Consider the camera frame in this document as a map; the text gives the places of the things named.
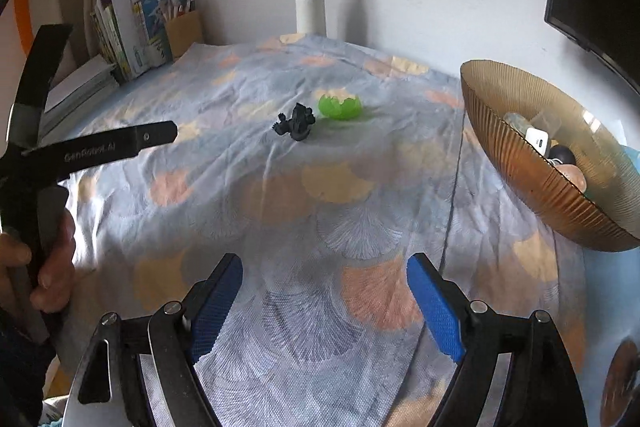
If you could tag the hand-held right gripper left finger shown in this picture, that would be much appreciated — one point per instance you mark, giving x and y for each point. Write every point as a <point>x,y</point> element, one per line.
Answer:
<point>215,307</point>

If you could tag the small white block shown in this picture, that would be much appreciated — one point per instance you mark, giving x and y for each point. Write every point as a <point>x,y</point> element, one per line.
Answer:
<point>537,139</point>

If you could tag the small black toy figure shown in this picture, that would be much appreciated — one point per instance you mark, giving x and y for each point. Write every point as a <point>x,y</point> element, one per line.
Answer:
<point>296,123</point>

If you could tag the pale pink ball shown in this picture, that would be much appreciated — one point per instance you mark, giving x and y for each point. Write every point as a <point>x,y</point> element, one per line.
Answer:
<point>574,176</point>

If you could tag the light green toy shell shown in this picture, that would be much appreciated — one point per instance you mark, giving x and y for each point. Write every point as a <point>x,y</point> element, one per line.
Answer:
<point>340,107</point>

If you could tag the stack of white books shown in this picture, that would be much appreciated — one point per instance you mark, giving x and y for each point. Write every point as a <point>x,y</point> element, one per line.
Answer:
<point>75,84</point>

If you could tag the printed blue blanket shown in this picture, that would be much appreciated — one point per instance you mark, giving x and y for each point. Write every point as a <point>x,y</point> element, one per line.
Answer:
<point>300,217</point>

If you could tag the round brown object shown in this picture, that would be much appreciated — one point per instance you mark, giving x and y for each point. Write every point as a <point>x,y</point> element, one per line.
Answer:
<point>622,382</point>

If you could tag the light blue board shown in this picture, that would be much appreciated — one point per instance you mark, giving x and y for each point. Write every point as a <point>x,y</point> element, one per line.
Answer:
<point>632,159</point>

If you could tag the row of colourful books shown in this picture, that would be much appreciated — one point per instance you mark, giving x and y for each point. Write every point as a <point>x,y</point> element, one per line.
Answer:
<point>135,32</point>

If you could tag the person's left hand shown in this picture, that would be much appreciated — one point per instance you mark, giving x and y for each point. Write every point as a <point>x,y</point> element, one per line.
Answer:
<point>57,267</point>

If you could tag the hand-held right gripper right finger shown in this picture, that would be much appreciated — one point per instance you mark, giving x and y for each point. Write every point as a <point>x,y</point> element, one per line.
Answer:
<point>435,307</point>

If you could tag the ribbed gold glass bowl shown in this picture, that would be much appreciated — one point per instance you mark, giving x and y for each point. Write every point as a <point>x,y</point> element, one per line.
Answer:
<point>525,187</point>

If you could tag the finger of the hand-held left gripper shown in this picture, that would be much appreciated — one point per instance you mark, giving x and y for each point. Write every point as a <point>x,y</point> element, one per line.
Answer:
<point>120,142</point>

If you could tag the brown cardboard box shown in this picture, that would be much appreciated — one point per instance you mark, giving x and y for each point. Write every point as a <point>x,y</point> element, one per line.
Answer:
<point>185,34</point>

